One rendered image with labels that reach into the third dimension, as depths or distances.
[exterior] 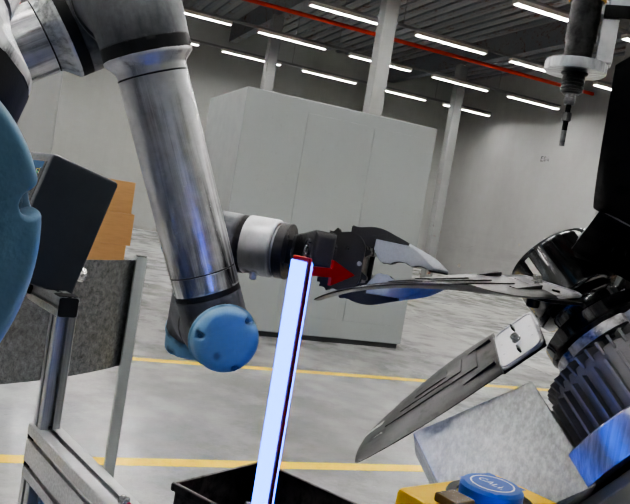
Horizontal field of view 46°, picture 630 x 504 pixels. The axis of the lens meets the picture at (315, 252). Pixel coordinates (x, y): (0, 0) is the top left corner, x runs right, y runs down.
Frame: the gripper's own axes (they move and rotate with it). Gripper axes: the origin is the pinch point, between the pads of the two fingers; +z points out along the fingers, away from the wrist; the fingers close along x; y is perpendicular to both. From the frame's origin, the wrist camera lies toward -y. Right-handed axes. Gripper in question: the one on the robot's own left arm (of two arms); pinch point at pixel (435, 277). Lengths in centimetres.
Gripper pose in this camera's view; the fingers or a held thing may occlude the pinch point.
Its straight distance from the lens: 89.2
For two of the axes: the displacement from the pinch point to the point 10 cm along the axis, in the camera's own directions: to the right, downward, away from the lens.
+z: 9.5, 1.7, -2.6
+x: -1.9, 9.8, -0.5
